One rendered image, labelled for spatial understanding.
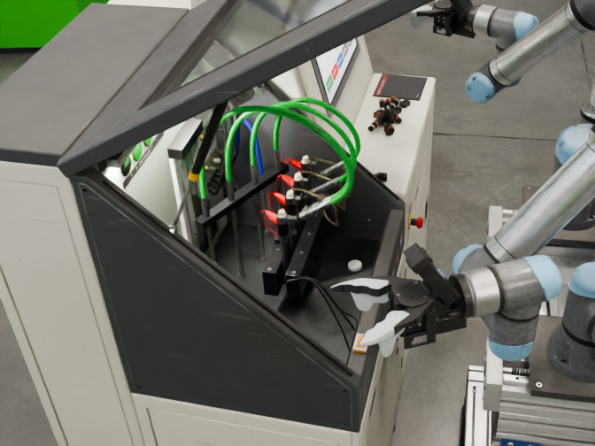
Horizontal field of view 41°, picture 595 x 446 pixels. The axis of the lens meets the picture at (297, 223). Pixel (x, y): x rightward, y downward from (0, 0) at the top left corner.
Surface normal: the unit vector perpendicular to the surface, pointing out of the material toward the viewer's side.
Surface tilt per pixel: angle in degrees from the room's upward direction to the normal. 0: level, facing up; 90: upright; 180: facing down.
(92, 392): 90
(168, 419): 90
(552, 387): 0
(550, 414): 90
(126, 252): 90
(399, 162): 0
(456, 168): 0
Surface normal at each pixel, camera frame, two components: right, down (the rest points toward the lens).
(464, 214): -0.06, -0.78
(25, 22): -0.06, 0.62
